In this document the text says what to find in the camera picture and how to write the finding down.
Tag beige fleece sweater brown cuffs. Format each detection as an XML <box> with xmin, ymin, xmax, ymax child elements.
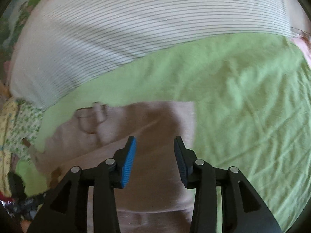
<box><xmin>28</xmin><ymin>102</ymin><xmax>196</xmax><ymax>232</ymax></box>

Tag green white patterned cloth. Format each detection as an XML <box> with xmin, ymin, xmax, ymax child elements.
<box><xmin>4</xmin><ymin>100</ymin><xmax>44</xmax><ymax>161</ymax></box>

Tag yellow patterned cloth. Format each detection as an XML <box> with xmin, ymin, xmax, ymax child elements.
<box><xmin>0</xmin><ymin>98</ymin><xmax>18</xmax><ymax>197</ymax></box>

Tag light green bed sheet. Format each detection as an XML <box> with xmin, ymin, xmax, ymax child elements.
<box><xmin>15</xmin><ymin>32</ymin><xmax>311</xmax><ymax>232</ymax></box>

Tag white striped pillow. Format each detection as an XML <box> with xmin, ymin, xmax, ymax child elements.
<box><xmin>9</xmin><ymin>0</ymin><xmax>291</xmax><ymax>107</ymax></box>

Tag gold framed landscape painting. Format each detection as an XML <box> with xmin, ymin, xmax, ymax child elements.
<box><xmin>0</xmin><ymin>0</ymin><xmax>84</xmax><ymax>83</ymax></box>

